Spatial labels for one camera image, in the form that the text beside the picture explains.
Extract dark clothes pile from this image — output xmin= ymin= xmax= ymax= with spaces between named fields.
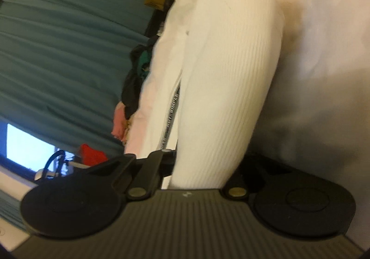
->
xmin=121 ymin=35 xmax=159 ymax=121

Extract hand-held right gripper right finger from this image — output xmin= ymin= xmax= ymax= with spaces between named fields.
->
xmin=220 ymin=153 xmax=292 ymax=199

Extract red bag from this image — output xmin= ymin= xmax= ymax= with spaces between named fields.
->
xmin=79 ymin=144 xmax=109 ymax=166

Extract narrow teal curtain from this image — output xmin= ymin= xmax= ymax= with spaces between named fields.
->
xmin=0 ymin=190 xmax=28 ymax=220

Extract wide teal curtain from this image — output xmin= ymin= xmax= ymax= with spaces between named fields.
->
xmin=0 ymin=0 xmax=158 ymax=158

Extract white pants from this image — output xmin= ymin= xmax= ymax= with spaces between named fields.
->
xmin=123 ymin=0 xmax=284 ymax=190

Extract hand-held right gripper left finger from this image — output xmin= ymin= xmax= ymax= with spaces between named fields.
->
xmin=87 ymin=148 xmax=177 ymax=200

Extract pink cloth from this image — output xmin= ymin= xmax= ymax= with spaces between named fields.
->
xmin=111 ymin=101 xmax=129 ymax=140

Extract standing garment steamer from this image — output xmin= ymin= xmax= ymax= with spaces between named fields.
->
xmin=34 ymin=150 xmax=90 ymax=181

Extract green garment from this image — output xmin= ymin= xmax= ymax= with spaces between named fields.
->
xmin=137 ymin=49 xmax=153 ymax=77

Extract black framed window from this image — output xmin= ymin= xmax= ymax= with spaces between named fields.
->
xmin=0 ymin=122 xmax=60 ymax=180

